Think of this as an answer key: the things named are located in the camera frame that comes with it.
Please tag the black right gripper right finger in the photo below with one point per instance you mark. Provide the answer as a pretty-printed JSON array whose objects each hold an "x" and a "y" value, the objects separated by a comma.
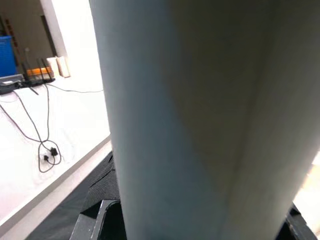
[{"x": 300, "y": 230}]

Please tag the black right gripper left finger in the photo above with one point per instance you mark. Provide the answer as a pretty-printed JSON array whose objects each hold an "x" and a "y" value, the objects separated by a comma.
[{"x": 100, "y": 215}]

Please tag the white plastic table leg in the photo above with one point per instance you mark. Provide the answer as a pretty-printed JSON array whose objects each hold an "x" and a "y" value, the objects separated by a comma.
[{"x": 200, "y": 125}]

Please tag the black tablecloth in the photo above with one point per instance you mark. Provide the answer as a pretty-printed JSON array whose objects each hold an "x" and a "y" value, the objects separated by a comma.
[{"x": 62, "y": 220}]

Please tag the white plastic table top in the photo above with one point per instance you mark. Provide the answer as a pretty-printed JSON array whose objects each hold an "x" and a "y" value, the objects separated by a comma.
[{"x": 312, "y": 190}]

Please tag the black plug adapter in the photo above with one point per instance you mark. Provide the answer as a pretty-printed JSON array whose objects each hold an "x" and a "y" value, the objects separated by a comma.
[{"x": 53, "y": 151}]

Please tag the black antenna router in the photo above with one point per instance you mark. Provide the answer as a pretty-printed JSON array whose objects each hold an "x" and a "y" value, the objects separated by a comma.
[{"x": 40, "y": 80}]

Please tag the beige cylindrical container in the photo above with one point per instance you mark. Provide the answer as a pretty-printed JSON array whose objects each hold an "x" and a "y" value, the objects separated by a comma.
[{"x": 63, "y": 66}]

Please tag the orange flat box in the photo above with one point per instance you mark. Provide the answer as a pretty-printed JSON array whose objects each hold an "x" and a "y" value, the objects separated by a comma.
[{"x": 37, "y": 72}]

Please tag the white cylindrical container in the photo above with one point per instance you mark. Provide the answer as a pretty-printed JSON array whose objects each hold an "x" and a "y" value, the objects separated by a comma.
[{"x": 52, "y": 66}]

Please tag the black set-top box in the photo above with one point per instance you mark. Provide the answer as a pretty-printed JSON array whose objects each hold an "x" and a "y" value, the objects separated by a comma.
[{"x": 8, "y": 85}]

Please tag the blue plastic crate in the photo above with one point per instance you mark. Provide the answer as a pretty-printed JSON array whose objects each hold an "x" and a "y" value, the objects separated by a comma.
[{"x": 6, "y": 55}]

